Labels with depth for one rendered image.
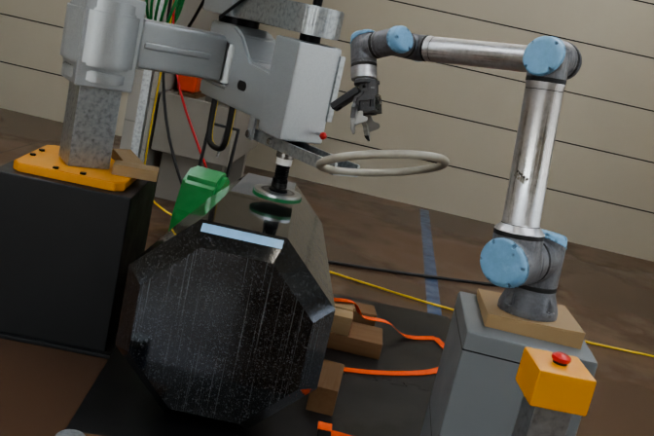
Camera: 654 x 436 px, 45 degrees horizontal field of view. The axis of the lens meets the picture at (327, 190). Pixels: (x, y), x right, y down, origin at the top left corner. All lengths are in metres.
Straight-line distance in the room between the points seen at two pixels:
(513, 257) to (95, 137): 2.08
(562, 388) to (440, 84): 6.68
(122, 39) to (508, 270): 2.01
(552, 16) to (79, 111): 5.62
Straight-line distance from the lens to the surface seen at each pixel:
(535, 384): 1.66
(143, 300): 3.08
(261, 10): 3.58
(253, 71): 3.58
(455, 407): 2.53
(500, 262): 2.37
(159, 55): 3.74
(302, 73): 3.29
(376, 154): 2.67
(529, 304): 2.55
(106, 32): 3.57
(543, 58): 2.35
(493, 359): 2.47
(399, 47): 2.66
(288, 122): 3.31
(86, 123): 3.69
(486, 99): 8.23
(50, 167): 3.64
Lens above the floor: 1.64
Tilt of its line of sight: 12 degrees down
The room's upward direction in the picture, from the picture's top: 13 degrees clockwise
